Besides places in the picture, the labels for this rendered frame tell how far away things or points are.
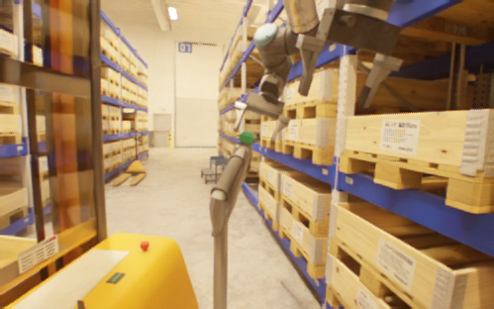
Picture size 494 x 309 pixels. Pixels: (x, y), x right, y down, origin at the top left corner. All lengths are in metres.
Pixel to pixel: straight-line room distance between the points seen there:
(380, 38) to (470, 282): 0.96
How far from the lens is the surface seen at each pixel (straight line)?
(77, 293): 1.02
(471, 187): 1.07
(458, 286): 1.18
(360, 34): 0.49
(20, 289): 1.41
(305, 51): 0.47
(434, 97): 2.49
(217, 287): 0.82
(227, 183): 0.52
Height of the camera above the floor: 1.44
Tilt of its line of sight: 6 degrees down
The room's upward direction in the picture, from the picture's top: 2 degrees clockwise
